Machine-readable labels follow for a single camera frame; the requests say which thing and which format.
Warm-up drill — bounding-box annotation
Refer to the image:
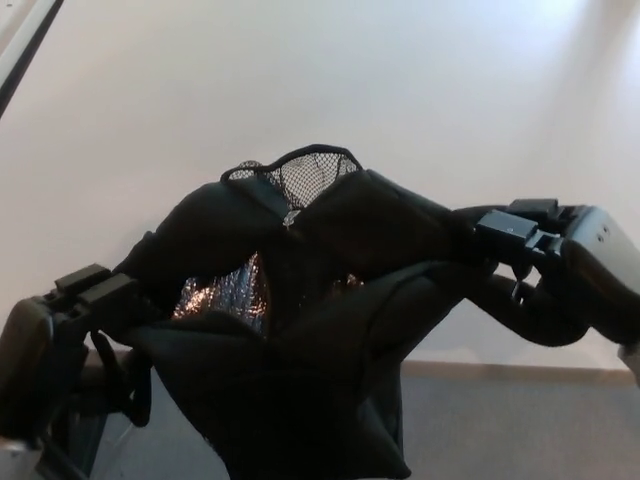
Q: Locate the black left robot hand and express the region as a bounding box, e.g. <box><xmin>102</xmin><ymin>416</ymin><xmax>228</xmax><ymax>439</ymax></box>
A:
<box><xmin>0</xmin><ymin>232</ymin><xmax>169</xmax><ymax>449</ymax></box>

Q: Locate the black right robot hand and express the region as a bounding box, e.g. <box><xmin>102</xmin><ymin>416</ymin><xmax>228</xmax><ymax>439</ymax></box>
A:
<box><xmin>364</xmin><ymin>168</ymin><xmax>640</xmax><ymax>347</ymax></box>

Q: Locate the black fabric lunch bag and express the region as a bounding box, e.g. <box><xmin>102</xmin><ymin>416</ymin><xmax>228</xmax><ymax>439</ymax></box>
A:
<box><xmin>89</xmin><ymin>143</ymin><xmax>501</xmax><ymax>480</ymax></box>

